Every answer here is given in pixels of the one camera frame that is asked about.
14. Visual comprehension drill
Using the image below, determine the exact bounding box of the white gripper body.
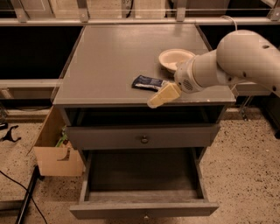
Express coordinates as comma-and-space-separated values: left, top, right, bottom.
174, 59, 203, 94

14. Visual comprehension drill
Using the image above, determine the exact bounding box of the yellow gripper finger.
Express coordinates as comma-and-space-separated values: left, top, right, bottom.
147, 82, 182, 109

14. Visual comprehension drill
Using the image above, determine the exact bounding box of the blue rxbar wrapper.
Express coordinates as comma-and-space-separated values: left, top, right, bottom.
131, 75, 167, 92

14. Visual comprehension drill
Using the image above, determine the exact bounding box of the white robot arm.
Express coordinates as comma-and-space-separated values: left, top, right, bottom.
147, 30, 280, 109

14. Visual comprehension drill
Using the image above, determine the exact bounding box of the grey upper drawer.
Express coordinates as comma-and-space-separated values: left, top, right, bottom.
66, 124, 220, 151

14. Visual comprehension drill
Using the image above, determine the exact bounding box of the round upper drawer knob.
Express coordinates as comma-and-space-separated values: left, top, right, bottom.
141, 136, 149, 144

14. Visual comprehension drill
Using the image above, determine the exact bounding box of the grey wooden drawer cabinet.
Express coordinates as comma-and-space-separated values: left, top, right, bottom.
52, 23, 237, 165

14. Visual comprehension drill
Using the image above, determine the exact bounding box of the grey open lower drawer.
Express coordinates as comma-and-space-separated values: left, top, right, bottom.
70, 148, 219, 220

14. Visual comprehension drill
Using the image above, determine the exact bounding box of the green item in box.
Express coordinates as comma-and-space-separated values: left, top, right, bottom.
56, 127, 68, 147

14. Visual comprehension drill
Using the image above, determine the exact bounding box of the black metal floor bar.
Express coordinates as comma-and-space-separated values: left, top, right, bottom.
15, 165, 39, 224

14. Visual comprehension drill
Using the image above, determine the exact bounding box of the black clamp tool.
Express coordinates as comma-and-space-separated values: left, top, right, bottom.
0, 125, 20, 143

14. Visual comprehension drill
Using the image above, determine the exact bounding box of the white cable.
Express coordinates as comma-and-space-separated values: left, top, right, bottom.
220, 15, 239, 32

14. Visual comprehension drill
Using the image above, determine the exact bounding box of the metal railing frame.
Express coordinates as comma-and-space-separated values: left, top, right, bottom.
0, 0, 280, 26

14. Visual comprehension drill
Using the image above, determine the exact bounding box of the black floor cable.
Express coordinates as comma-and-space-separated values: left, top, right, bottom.
0, 170, 49, 224

